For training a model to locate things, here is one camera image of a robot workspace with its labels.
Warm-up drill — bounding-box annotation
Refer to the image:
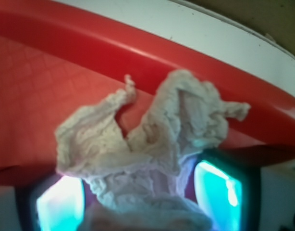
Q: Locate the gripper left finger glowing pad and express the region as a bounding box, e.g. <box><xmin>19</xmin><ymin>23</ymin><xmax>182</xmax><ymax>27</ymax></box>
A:
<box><xmin>17</xmin><ymin>174</ymin><xmax>87</xmax><ymax>231</ymax></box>

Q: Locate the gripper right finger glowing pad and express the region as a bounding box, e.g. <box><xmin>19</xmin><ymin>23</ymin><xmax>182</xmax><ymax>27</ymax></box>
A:
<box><xmin>192</xmin><ymin>149</ymin><xmax>262</xmax><ymax>231</ymax></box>

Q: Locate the white paper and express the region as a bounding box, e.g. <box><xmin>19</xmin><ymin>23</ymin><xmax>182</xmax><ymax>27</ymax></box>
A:
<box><xmin>55</xmin><ymin>70</ymin><xmax>250</xmax><ymax>231</ymax></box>

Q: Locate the red plastic tray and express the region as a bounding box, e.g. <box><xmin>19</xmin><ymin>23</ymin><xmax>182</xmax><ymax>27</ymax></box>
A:
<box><xmin>0</xmin><ymin>0</ymin><xmax>295</xmax><ymax>186</ymax></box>

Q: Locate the brown cardboard panel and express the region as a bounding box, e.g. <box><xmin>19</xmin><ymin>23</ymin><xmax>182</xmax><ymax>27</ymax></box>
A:
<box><xmin>185</xmin><ymin>0</ymin><xmax>295</xmax><ymax>60</ymax></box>

